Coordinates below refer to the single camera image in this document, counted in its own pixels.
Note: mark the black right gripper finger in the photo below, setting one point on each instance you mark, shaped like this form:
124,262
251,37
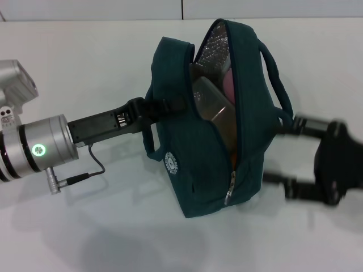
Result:
309,124
297,188

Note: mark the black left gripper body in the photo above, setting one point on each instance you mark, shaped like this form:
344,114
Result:
99,127

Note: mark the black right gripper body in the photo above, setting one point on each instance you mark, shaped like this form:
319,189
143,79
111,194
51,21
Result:
334,167

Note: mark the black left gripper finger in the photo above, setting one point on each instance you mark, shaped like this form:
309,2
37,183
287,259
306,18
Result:
158,107

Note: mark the clear plastic food container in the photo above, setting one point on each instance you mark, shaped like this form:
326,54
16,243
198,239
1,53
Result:
212,105

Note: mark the dark teal insulated lunch bag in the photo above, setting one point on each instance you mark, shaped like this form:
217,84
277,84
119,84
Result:
198,158

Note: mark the pink peach toy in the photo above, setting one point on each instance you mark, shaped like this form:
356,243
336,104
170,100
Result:
229,86

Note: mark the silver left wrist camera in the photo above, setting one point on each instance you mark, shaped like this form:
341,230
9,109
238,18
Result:
17,82

